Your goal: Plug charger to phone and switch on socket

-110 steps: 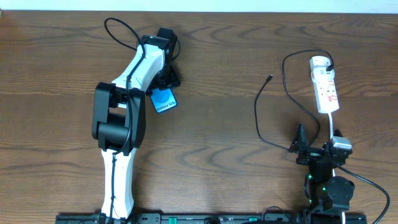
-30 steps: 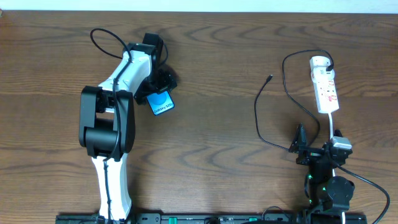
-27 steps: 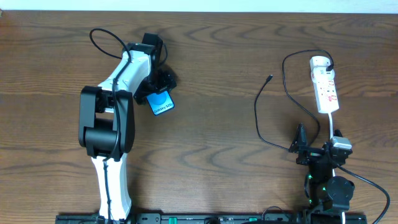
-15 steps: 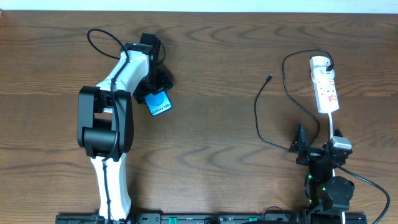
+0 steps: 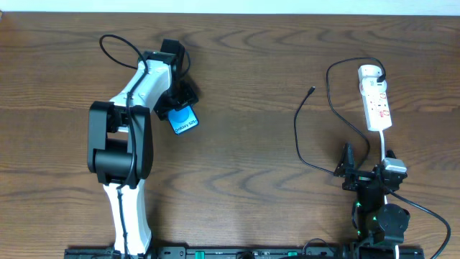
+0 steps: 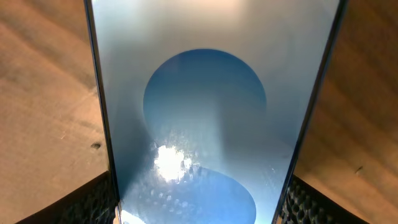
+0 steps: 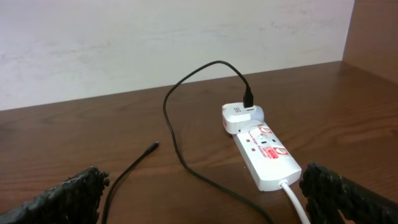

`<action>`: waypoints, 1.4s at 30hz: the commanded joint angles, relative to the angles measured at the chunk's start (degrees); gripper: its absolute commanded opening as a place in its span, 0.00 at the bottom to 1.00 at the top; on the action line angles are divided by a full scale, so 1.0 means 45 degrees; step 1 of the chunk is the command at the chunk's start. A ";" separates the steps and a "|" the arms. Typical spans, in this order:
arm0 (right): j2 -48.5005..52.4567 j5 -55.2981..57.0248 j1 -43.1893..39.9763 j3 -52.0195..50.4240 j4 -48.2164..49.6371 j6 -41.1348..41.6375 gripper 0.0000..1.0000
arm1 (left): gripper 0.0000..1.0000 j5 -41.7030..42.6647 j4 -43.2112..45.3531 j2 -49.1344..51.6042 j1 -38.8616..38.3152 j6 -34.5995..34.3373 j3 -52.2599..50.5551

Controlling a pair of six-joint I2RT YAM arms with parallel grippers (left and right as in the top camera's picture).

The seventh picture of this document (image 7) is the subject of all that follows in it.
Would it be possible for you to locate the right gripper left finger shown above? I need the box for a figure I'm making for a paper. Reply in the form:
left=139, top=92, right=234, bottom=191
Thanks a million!
left=1, top=166, right=110, bottom=224

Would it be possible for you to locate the white power strip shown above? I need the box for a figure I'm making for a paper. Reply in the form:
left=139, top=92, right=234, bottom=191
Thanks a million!
left=233, top=123, right=302, bottom=192

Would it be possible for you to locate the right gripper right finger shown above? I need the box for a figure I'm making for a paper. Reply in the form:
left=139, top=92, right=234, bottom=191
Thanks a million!
left=299, top=162, right=397, bottom=224

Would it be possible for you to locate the white power strip cord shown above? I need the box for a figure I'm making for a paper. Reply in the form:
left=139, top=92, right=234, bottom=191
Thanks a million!
left=279, top=179, right=312, bottom=224

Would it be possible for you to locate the white USB wall charger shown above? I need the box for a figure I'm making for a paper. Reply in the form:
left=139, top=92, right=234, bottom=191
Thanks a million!
left=222, top=102, right=264, bottom=134

